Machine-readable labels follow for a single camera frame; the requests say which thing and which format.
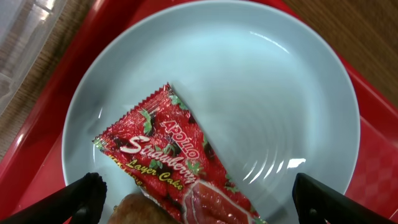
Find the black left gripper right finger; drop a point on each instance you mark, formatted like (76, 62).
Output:
(317, 203)

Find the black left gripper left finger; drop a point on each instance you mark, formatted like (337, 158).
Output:
(79, 202)

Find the red snack wrapper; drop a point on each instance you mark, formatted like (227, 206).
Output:
(160, 145)

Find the red serving tray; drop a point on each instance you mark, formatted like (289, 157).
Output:
(32, 168)

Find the light blue plate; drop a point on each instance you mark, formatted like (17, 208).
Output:
(268, 91)

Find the clear plastic bin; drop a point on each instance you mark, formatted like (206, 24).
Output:
(25, 27)

